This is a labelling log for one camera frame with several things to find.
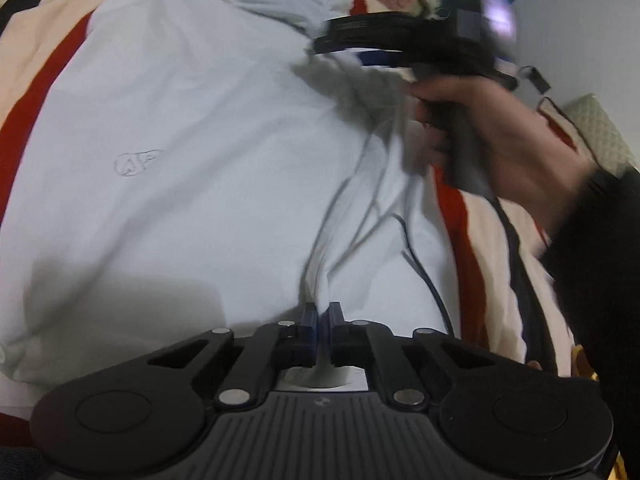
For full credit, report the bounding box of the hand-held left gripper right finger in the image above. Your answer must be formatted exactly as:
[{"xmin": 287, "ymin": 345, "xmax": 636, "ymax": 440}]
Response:
[{"xmin": 320, "ymin": 301, "xmax": 496, "ymax": 408}]

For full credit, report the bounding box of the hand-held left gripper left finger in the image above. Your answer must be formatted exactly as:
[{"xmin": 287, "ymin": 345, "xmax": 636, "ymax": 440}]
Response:
[{"xmin": 145, "ymin": 301, "xmax": 319, "ymax": 408}]

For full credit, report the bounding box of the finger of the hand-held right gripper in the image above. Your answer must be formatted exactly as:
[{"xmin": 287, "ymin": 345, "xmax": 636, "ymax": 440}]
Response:
[{"xmin": 350, "ymin": 48, "xmax": 416, "ymax": 69}]

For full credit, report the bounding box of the pale blue shirt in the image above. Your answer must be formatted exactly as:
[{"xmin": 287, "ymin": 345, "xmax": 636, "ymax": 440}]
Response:
[{"xmin": 0, "ymin": 0, "xmax": 478, "ymax": 423}]

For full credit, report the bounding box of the person's right hand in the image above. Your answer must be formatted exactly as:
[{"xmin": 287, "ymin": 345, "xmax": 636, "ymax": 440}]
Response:
[{"xmin": 409, "ymin": 76, "xmax": 599, "ymax": 235}]

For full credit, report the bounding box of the striped fleece blanket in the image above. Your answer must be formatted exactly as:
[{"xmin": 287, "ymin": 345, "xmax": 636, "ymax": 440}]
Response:
[{"xmin": 0, "ymin": 0, "xmax": 581, "ymax": 423}]

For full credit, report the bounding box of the beige quilted cushion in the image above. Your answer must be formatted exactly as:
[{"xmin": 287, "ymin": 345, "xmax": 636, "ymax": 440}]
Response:
[{"xmin": 559, "ymin": 93, "xmax": 639, "ymax": 179}]

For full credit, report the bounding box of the thin black cable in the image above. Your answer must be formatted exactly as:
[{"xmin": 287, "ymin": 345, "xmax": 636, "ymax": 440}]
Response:
[{"xmin": 391, "ymin": 213, "xmax": 457, "ymax": 339}]

